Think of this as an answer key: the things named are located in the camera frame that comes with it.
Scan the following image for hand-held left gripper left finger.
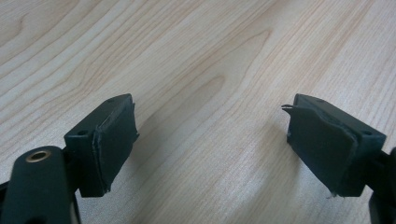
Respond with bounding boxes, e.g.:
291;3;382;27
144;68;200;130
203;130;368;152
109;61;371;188
64;92;140;199

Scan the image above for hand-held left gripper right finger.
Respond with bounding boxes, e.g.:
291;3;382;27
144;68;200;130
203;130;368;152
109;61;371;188
281;92;388;199

